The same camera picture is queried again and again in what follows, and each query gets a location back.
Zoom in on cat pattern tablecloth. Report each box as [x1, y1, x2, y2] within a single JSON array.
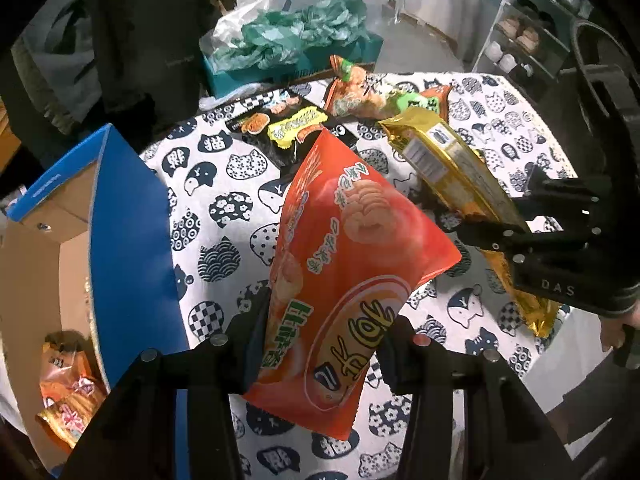
[[143, 73, 573, 479]]

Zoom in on orange hand-print snack bag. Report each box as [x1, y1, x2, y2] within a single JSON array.
[[39, 338, 94, 408]]

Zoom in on teal crumpled plastic bags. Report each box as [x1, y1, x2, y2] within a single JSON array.
[[200, 0, 383, 99]]

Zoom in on black yellow snack bag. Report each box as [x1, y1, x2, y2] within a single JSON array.
[[226, 90, 357, 176]]

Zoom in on person right hand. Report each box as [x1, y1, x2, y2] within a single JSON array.
[[599, 302, 640, 352]]

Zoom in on orange striped fries snack bag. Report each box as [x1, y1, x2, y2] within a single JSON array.
[[36, 389, 105, 450]]

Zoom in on shoe rack with shoes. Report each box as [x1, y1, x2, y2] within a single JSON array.
[[473, 0, 593, 86]]

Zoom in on orange green pea snack bag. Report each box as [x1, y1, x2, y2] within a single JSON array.
[[324, 54, 451, 122]]

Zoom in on hanging dark jackets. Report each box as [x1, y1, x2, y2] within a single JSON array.
[[1, 0, 220, 166]]

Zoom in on blue cardboard box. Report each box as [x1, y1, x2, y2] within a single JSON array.
[[1, 125, 189, 470]]

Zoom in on large red chip bag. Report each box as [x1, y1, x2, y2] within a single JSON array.
[[245, 130, 461, 440]]

